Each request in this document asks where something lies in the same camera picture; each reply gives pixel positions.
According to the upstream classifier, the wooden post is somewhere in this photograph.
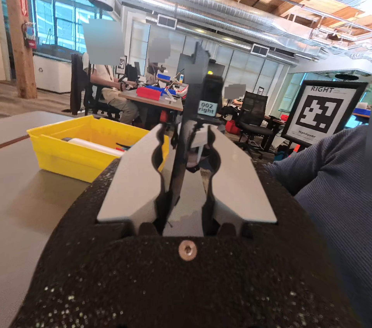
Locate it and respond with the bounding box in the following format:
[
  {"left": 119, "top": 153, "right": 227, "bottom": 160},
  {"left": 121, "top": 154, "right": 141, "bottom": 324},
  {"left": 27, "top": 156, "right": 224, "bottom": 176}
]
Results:
[{"left": 0, "top": 0, "right": 38, "bottom": 99}]

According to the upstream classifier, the silver ventilation duct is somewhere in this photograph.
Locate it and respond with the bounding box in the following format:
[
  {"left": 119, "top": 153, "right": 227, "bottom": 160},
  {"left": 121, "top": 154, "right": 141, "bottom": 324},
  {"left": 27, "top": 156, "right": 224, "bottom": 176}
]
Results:
[{"left": 99, "top": 0, "right": 320, "bottom": 61}]

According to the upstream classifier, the yellow plastic bin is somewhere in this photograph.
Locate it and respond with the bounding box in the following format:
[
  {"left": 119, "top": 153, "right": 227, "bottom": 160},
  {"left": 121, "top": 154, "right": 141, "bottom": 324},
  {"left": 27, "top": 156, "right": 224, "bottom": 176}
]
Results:
[{"left": 27, "top": 115, "right": 170, "bottom": 183}]

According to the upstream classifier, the black mesh office chair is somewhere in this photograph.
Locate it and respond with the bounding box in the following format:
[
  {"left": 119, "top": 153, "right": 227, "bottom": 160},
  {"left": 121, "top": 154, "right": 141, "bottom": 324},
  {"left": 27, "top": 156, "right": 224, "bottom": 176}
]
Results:
[{"left": 235, "top": 91, "right": 275, "bottom": 158}]

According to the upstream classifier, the white roll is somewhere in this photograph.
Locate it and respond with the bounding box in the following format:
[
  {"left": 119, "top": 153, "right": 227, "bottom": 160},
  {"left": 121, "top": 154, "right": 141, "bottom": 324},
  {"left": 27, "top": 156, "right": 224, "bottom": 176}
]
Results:
[{"left": 62, "top": 137, "right": 125, "bottom": 157}]

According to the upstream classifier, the person's right forearm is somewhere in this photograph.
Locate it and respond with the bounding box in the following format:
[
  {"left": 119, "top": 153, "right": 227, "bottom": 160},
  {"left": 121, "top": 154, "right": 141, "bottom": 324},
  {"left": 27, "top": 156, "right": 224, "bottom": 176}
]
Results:
[{"left": 267, "top": 124, "right": 372, "bottom": 197}]

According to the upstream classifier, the large framed marker sign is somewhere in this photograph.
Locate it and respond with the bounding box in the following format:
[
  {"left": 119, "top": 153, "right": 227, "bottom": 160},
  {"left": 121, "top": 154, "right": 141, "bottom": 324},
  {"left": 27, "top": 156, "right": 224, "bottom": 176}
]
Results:
[{"left": 280, "top": 80, "right": 369, "bottom": 148}]

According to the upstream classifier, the red plastic bin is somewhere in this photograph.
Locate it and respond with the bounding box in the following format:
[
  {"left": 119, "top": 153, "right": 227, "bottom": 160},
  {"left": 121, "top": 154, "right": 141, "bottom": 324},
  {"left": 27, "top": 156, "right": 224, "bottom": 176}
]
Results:
[{"left": 136, "top": 87, "right": 162, "bottom": 101}]

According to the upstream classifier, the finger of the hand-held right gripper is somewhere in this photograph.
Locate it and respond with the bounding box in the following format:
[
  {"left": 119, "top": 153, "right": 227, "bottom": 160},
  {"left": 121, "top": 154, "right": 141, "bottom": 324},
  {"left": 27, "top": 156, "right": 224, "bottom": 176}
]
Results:
[{"left": 189, "top": 126, "right": 210, "bottom": 149}]

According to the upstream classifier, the red bag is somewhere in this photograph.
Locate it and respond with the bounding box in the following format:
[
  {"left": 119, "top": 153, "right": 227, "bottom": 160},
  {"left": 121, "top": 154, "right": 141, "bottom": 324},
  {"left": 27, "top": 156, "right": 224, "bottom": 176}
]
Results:
[{"left": 226, "top": 119, "right": 242, "bottom": 135}]

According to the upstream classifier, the grey office table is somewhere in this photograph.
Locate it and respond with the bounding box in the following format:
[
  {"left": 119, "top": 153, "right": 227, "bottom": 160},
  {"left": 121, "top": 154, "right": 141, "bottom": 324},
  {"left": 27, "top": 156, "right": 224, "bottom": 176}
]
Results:
[{"left": 119, "top": 89, "right": 184, "bottom": 131}]

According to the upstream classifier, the red fire extinguisher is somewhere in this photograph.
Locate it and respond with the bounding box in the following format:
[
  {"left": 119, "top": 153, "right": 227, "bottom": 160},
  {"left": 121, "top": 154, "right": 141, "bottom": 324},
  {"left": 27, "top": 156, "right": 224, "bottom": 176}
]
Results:
[{"left": 23, "top": 21, "right": 37, "bottom": 50}]

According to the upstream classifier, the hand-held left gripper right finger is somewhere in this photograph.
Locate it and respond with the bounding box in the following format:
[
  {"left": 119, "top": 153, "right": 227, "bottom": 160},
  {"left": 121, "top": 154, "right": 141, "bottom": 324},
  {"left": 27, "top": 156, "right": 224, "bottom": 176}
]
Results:
[{"left": 202, "top": 125, "right": 277, "bottom": 235}]

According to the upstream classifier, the person's right hand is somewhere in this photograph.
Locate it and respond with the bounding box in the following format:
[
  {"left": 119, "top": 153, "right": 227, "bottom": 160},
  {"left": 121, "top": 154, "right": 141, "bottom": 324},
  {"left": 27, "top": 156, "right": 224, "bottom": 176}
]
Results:
[{"left": 186, "top": 157, "right": 204, "bottom": 173}]

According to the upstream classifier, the black plate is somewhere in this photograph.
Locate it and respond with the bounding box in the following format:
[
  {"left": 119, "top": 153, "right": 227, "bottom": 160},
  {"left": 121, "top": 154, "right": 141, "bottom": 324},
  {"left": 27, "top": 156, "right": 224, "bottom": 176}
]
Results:
[{"left": 163, "top": 42, "right": 210, "bottom": 228}]

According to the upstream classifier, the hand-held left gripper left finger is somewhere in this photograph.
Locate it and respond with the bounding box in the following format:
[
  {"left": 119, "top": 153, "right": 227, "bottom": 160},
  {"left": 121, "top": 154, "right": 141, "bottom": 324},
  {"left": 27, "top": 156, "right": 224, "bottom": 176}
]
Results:
[{"left": 96, "top": 124, "right": 167, "bottom": 234}]

